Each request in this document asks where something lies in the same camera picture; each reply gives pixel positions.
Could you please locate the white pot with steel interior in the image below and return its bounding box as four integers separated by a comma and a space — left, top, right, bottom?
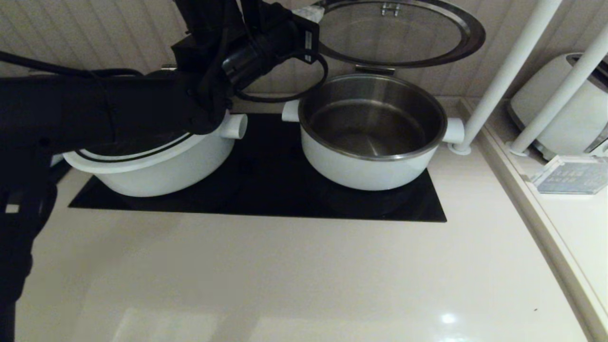
282, 74, 465, 191

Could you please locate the white pot with side handles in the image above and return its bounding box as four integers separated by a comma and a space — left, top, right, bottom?
63, 113, 248, 198

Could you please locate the glass lid with white rim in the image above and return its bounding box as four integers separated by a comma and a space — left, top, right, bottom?
311, 0, 486, 68

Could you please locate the clear acrylic sign holder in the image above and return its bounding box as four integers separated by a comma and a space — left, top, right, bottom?
528, 154, 608, 195

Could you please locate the white toaster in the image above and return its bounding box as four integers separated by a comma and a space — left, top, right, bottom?
506, 53, 608, 161

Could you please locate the black cable over left arm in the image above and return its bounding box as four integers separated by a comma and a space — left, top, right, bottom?
0, 50, 143, 79

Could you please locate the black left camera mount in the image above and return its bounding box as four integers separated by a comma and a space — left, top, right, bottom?
242, 0, 293, 34

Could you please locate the large black induction cooktop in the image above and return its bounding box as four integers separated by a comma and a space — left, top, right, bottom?
68, 113, 447, 223

